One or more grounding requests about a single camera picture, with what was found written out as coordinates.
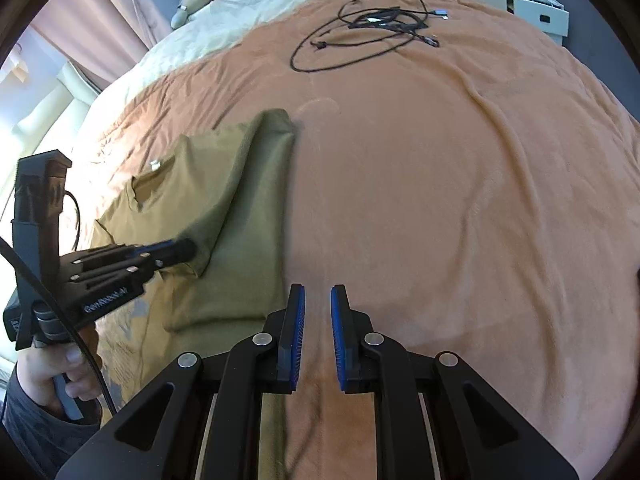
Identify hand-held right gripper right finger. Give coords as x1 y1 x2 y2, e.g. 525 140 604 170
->
330 284 581 480

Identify olive printed t-shirt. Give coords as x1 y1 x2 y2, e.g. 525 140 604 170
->
92 108 298 480

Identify orange-brown blanket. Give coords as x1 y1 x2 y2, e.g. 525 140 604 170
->
70 0 640 480

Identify pink curtain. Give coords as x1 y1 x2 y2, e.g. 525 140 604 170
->
30 0 201 93

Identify person's left hand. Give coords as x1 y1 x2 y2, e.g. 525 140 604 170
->
17 342 103 413

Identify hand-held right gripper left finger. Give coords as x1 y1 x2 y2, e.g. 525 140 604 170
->
55 282 307 480

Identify white nightstand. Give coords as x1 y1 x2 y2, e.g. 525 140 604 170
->
460 0 571 46

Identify left hand-held gripper cable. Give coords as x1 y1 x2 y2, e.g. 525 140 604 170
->
0 190 118 417

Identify person's left forearm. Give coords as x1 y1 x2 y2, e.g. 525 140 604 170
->
2 365 106 480

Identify tangled black cables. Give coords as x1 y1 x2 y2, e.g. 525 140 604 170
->
290 0 451 72

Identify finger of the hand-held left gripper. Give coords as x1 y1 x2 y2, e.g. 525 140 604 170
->
60 238 197 267
70 255 197 291

